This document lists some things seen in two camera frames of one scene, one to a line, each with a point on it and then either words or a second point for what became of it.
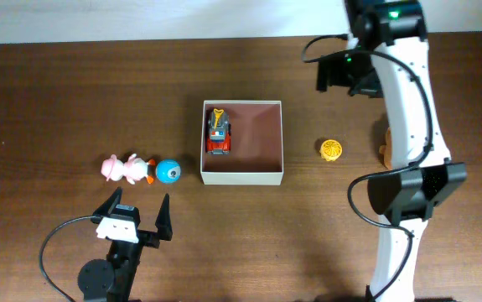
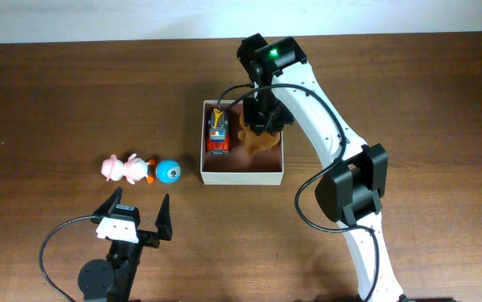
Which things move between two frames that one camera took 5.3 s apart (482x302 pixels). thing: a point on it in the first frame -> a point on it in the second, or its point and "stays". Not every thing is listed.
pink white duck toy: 132,170 stays
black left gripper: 147,236 stays
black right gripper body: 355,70 -> 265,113
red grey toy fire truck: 218,140 stays
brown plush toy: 386,149 -> 256,142
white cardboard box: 256,144 stays
